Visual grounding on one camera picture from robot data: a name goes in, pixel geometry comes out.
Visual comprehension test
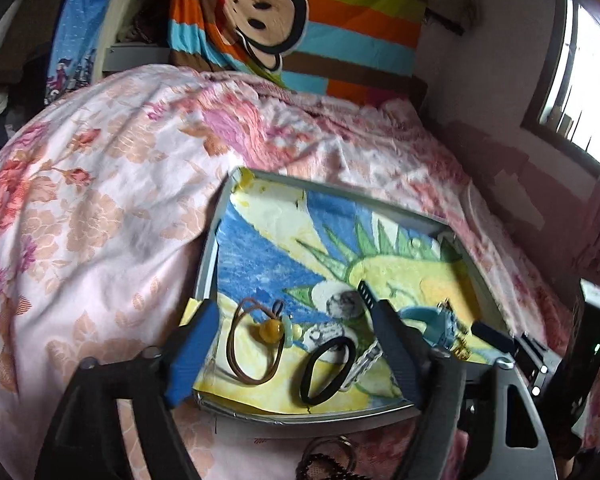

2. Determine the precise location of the barred window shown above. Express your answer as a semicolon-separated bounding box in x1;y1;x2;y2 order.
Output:
521;0;600;177

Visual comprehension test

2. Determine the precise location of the grey tray box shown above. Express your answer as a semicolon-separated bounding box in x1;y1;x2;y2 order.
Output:
191;167;512;427

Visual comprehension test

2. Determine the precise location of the dinosaur drawing paper liner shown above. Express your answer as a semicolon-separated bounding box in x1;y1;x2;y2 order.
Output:
179;168;491;416

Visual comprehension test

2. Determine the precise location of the black hair tie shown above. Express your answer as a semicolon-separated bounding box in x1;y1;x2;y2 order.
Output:
298;335;358;408

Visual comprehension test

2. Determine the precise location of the blue kids smartwatch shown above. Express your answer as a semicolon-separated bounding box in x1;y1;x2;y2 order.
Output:
358;281;457;351

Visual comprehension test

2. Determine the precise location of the brown hair tie with charm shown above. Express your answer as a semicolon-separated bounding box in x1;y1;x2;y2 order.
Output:
225;297;294;387

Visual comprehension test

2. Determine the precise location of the blue dotted wardrobe curtain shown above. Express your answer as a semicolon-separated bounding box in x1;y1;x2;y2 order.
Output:
44;0;109;105

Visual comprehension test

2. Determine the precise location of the striped monkey blanket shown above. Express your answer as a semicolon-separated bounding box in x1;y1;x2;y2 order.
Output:
169;0;428;106

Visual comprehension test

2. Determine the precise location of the black beaded necklace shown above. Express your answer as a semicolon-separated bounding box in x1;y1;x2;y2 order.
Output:
294;433;372;480

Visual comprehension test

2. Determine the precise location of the floral pink bedsheet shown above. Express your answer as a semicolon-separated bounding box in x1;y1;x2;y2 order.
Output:
0;65;572;479

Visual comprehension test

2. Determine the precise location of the red cord gold pendant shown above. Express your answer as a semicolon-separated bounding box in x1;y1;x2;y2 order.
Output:
437;298;471;361

